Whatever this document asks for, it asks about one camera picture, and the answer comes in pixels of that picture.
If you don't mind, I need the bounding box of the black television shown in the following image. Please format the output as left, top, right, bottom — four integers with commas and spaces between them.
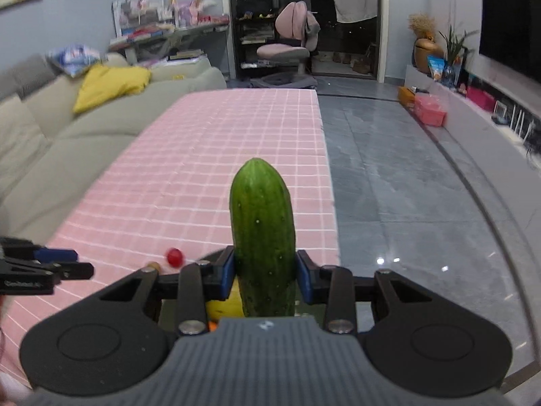
479, 0, 541, 84

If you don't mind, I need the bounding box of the pink office chair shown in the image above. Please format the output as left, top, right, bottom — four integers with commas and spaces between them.
249, 1, 322, 90

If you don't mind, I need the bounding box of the pink storage box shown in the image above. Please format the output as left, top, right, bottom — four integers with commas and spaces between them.
467, 84, 495, 113

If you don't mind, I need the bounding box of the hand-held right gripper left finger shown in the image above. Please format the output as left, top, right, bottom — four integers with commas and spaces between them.
98, 246, 236, 335

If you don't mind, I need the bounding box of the green potted plant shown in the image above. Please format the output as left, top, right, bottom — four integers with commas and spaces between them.
439, 24, 479, 77

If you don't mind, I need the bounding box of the dark book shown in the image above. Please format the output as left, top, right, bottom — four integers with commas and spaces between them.
168, 48, 206, 61

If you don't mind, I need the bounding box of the green cucumber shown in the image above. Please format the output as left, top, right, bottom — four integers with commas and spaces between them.
229, 158, 297, 318

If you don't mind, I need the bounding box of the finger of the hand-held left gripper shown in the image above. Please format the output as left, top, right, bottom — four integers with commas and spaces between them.
55, 262, 95, 281
34, 248, 79, 263

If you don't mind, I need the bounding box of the pink toy box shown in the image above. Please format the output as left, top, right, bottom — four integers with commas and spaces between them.
172, 0, 217, 29

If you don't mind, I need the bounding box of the grey striped cushion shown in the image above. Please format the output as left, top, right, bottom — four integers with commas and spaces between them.
17, 54, 58, 90
0, 68, 27, 99

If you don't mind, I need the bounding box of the blue snack bag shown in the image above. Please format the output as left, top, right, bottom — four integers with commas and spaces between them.
426, 54, 447, 82

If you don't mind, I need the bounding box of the pink plastic basket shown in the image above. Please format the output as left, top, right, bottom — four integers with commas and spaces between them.
414, 92, 449, 127

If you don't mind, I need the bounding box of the white media bench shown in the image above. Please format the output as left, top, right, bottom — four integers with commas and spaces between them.
405, 65, 541, 187

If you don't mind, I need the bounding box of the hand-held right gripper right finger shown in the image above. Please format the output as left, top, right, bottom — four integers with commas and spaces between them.
296, 249, 444, 334

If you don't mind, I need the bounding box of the beige sofa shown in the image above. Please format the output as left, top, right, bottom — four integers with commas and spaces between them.
0, 53, 227, 247

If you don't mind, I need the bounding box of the blue printed cushion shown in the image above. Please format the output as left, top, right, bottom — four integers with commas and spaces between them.
46, 44, 104, 78

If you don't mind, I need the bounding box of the yellow pillow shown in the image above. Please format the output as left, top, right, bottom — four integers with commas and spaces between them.
73, 64, 152, 114

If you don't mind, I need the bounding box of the white router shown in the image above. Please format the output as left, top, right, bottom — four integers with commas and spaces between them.
509, 105, 536, 140

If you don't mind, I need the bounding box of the pink checkered tablecloth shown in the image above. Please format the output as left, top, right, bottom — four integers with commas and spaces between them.
0, 88, 341, 390

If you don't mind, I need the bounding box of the orange box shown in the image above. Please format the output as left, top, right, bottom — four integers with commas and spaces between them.
397, 85, 417, 109

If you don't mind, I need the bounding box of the black shelf unit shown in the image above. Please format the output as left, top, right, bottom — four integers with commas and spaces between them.
227, 0, 314, 82

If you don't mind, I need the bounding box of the yellow-green round fruit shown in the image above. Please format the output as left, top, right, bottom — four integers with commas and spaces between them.
206, 281, 246, 321

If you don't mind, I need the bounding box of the white desk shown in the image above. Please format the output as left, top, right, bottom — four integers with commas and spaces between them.
109, 23, 231, 65

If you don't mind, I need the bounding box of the gold vase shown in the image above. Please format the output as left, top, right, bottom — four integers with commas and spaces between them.
414, 37, 445, 75

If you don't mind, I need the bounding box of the dried flower bunch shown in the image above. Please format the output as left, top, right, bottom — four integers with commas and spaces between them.
407, 13, 436, 41

